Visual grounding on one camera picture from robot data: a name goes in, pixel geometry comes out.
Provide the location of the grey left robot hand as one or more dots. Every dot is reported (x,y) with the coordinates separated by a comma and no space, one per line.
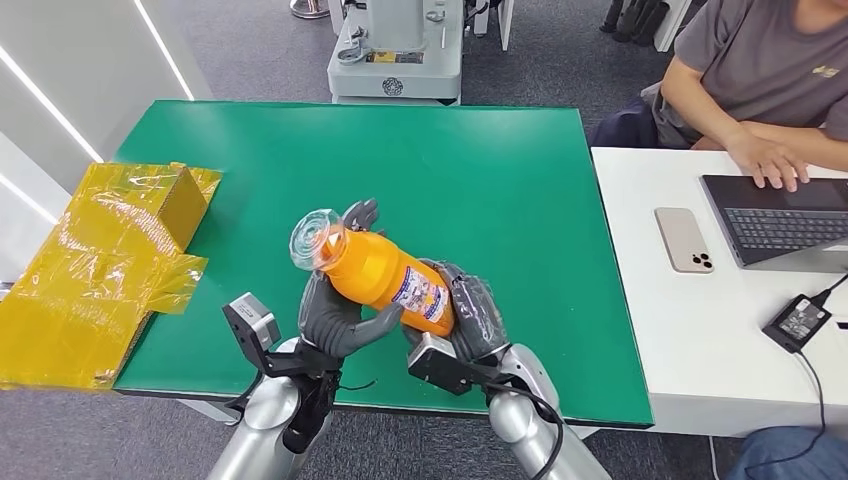
(331,318)

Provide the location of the white wall light strip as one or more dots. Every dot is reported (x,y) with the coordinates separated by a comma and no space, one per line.
(50,102)

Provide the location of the beige smartphone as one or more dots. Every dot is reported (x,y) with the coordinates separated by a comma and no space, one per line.
(684,240)

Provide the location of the person's left forearm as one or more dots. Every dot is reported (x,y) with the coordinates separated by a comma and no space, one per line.
(808,142)

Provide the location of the person's right forearm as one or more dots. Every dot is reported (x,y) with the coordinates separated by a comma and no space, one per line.
(696,99)

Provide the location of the dark grey laptop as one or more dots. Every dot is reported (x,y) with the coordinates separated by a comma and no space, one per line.
(775,218)

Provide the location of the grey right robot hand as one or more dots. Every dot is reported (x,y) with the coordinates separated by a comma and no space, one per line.
(474,311)

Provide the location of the white desk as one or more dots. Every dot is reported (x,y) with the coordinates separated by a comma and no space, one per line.
(696,358)

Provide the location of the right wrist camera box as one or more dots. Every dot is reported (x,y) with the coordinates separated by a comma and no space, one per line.
(440,364)

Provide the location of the person's leg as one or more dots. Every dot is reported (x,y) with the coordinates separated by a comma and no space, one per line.
(795,457)

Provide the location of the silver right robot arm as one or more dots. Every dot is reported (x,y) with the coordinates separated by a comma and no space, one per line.
(520,414)

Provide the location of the green table mat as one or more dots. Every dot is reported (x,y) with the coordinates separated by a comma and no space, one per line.
(464,199)

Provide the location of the grey machine with column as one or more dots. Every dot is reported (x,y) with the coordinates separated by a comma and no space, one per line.
(397,66)

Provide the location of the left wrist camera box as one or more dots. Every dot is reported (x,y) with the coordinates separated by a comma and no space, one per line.
(248,324)

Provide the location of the black stand legs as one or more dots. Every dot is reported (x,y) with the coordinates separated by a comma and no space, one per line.
(632,20)

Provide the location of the black power adapter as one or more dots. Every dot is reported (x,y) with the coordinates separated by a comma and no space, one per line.
(797,322)

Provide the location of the stand with chrome base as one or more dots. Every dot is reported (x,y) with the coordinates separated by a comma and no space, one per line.
(309,8)

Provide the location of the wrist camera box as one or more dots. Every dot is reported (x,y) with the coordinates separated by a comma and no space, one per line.
(440,364)
(248,324)

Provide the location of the orange bottle with clear cap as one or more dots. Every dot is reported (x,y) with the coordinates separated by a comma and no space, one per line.
(378,272)

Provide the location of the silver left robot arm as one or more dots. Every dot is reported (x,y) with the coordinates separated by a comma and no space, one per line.
(265,411)

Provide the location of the person's right hand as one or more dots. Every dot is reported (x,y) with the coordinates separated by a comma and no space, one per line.
(768,159)

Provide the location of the yellow taped cardboard box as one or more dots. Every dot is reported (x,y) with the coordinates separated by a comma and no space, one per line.
(86,265)

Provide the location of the person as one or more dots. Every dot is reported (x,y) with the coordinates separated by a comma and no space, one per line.
(755,60)

